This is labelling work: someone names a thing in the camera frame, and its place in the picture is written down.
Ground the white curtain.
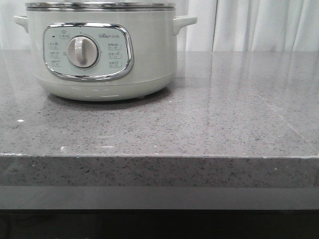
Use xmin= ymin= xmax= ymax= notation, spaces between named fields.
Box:
xmin=0 ymin=0 xmax=319 ymax=52

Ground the glass pot lid steel rim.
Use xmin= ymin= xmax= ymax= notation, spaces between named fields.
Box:
xmin=25 ymin=0 xmax=175 ymax=12

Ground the pale green electric pot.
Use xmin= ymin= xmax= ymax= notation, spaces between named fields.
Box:
xmin=14 ymin=3 xmax=197 ymax=102

